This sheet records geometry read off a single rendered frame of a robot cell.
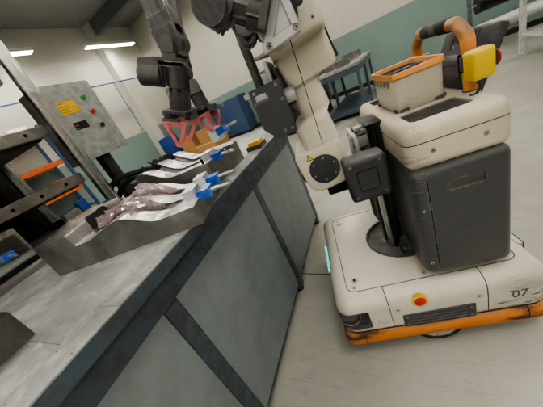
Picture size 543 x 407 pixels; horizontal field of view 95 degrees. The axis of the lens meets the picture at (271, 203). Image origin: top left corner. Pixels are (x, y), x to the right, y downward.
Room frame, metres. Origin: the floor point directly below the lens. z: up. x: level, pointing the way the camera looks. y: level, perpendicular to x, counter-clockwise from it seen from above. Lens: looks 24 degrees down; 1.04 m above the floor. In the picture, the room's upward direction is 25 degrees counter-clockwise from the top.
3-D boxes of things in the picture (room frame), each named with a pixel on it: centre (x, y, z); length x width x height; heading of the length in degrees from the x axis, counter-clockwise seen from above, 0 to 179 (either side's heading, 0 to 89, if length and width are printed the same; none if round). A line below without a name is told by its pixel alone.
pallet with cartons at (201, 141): (6.29, 0.94, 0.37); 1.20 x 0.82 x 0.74; 62
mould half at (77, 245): (0.80, 0.40, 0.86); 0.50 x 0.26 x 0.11; 78
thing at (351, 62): (4.93, -2.33, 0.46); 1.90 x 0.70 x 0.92; 144
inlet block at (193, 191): (0.69, 0.15, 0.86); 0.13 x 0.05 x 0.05; 78
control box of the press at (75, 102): (1.68, 0.81, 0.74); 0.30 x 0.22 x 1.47; 151
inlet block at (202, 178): (0.80, 0.13, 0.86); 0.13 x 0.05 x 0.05; 78
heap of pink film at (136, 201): (0.80, 0.40, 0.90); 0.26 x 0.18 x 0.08; 78
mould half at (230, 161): (1.15, 0.31, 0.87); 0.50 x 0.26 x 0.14; 61
